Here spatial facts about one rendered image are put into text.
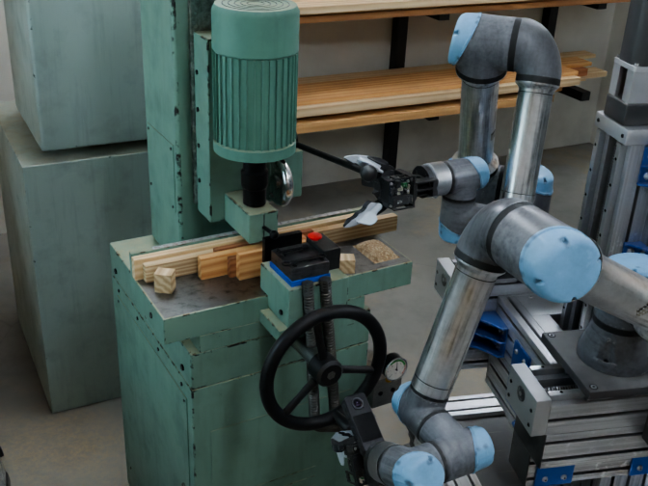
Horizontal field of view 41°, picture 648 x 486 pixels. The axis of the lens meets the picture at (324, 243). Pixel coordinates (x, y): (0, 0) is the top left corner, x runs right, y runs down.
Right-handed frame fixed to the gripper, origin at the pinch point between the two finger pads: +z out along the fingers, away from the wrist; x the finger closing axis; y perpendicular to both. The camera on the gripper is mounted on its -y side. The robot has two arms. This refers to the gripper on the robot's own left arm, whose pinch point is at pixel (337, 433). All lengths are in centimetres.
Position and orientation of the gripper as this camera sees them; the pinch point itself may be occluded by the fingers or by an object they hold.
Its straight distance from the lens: 178.7
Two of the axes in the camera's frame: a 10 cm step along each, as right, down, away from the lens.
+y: 2.1, 9.8, 0.3
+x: 9.0, -2.0, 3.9
